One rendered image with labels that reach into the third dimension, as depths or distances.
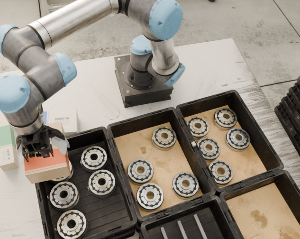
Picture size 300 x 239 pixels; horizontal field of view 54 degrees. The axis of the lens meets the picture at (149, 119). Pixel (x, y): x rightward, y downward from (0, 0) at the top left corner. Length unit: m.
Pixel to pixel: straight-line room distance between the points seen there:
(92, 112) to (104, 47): 1.33
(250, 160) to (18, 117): 0.95
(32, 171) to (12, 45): 0.37
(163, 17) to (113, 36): 1.98
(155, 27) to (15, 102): 0.45
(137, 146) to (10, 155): 0.55
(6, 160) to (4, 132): 0.14
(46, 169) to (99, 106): 0.66
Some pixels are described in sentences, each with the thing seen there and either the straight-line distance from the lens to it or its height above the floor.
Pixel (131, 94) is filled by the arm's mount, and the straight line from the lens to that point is 1.44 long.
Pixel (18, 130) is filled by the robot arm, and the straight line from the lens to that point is 0.77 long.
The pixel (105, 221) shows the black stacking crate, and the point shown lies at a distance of 1.16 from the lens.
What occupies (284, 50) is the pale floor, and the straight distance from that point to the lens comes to 3.14.
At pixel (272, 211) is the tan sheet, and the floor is 0.83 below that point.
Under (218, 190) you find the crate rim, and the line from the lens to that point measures 1.13.
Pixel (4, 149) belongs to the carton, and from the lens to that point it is 1.43.
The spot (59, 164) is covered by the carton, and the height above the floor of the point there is 1.12.
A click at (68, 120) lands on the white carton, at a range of 1.39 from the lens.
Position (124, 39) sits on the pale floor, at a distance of 2.84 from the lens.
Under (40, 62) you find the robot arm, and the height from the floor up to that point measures 1.43.
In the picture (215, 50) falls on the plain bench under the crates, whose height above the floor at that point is 0.70.
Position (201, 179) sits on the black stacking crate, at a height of 0.88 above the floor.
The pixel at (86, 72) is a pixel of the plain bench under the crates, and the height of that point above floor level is 0.70.
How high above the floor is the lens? 1.96
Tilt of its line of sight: 58 degrees down
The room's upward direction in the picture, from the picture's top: 8 degrees clockwise
